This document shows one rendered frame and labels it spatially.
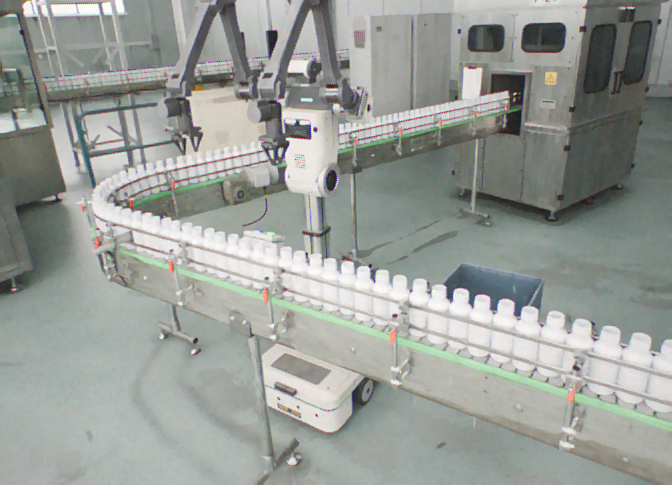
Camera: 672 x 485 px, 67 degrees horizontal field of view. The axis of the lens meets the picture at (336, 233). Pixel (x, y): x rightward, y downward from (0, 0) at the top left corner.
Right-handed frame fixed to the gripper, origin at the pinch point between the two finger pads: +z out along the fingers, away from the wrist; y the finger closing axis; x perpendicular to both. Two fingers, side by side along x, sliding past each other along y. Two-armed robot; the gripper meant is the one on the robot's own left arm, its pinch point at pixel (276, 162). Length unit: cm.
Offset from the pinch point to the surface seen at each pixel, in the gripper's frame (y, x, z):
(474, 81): 376, 61, 4
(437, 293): -15, -66, 25
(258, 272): -14.9, -1.6, 34.9
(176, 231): -14, 40, 28
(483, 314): -15, -79, 28
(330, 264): -14.3, -31.0, 25.2
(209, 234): -13.4, 22.2, 26.2
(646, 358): -14, -115, 28
